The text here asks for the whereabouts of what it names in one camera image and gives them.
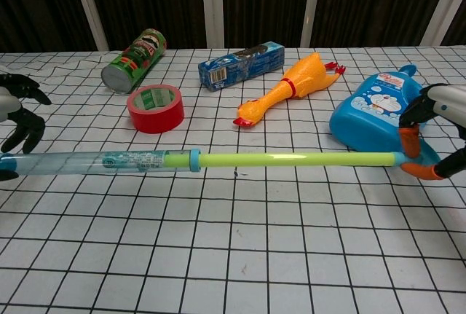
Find blue Oreo cookie box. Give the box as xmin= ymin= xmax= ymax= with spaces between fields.
xmin=197 ymin=41 xmax=285 ymax=93

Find green blue toy syringe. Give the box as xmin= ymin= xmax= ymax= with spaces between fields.
xmin=0 ymin=138 xmax=442 ymax=177

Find red tape roll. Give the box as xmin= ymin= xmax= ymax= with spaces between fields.
xmin=126 ymin=84 xmax=186 ymax=135

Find green Pringles can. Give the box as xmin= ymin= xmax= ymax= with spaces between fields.
xmin=100 ymin=28 xmax=167 ymax=95

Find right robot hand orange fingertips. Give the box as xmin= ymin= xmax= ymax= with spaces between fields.
xmin=398 ymin=83 xmax=466 ymax=181

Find white checkered tablecloth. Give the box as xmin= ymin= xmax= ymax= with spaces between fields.
xmin=0 ymin=45 xmax=466 ymax=314

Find white metal frame post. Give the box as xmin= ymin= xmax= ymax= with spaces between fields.
xmin=200 ymin=0 xmax=226 ymax=50
xmin=420 ymin=0 xmax=466 ymax=47
xmin=300 ymin=0 xmax=325 ymax=49
xmin=68 ymin=0 xmax=109 ymax=52

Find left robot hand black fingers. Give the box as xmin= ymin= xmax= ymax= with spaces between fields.
xmin=0 ymin=73 xmax=52 ymax=182

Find blue detergent pump bottle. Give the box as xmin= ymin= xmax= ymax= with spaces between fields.
xmin=329 ymin=65 xmax=442 ymax=164

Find yellow rubber chicken toy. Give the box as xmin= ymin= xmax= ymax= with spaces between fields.
xmin=233 ymin=52 xmax=346 ymax=128

